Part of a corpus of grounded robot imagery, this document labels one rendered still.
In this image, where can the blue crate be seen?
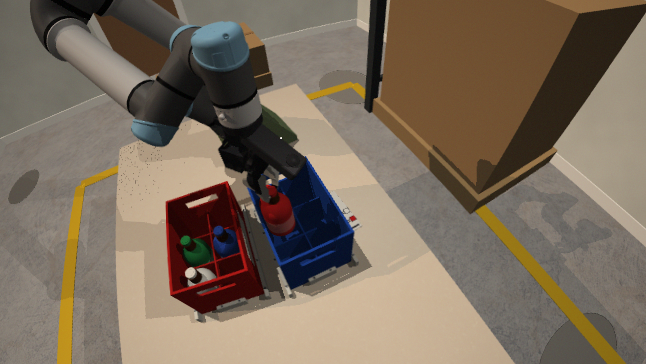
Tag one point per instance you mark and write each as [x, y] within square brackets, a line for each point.
[320, 219]

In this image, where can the green bottle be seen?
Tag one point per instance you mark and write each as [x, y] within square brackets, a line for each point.
[196, 251]

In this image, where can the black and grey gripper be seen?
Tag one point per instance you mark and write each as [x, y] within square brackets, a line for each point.
[235, 150]

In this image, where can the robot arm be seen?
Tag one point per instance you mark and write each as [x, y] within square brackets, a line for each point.
[159, 106]

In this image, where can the dark blue bottle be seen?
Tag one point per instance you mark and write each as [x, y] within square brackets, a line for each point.
[225, 242]

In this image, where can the white paper pick list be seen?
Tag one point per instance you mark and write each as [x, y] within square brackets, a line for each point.
[354, 223]

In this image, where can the red plastic bottle crate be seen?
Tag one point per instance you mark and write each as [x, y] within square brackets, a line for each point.
[183, 221]

